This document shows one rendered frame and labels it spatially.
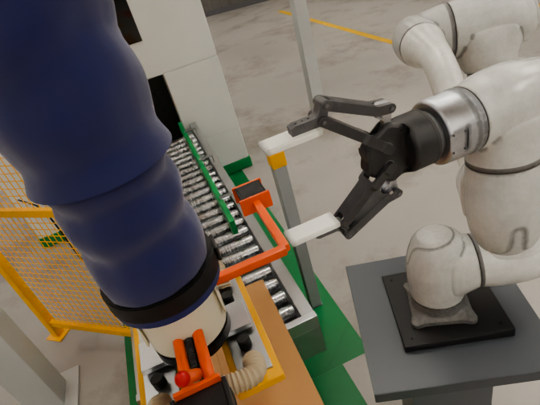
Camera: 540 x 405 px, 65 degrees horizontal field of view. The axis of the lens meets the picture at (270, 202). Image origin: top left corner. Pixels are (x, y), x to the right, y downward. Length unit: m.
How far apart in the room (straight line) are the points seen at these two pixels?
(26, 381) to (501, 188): 2.33
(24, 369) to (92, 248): 1.83
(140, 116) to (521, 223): 0.56
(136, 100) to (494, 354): 1.12
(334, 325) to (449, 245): 1.27
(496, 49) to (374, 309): 0.82
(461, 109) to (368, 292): 1.01
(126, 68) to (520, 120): 0.51
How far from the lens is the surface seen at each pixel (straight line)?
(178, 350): 0.86
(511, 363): 1.36
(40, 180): 0.67
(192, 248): 0.76
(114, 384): 2.64
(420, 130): 0.55
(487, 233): 0.71
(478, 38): 1.15
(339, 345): 2.31
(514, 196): 0.67
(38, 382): 2.59
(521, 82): 0.62
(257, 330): 0.98
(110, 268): 0.75
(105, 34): 0.63
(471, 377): 1.32
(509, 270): 1.29
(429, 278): 1.25
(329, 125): 0.50
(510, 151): 0.63
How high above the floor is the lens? 1.86
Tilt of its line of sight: 34 degrees down
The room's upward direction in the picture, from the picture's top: 17 degrees counter-clockwise
